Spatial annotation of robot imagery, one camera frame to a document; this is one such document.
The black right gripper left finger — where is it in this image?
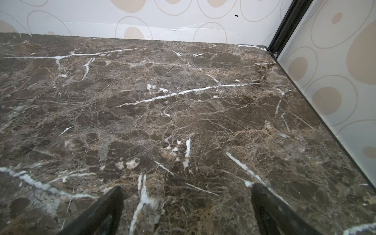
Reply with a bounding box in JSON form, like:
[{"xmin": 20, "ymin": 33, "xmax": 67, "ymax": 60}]
[{"xmin": 59, "ymin": 186, "xmax": 124, "ymax": 235}]

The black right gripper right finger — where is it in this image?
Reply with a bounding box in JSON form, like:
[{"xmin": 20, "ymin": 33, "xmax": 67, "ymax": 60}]
[{"xmin": 251, "ymin": 183, "xmax": 321, "ymax": 235}]

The black corner frame post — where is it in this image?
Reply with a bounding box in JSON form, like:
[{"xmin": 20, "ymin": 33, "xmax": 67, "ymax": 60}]
[{"xmin": 268, "ymin": 0, "xmax": 313, "ymax": 58}]

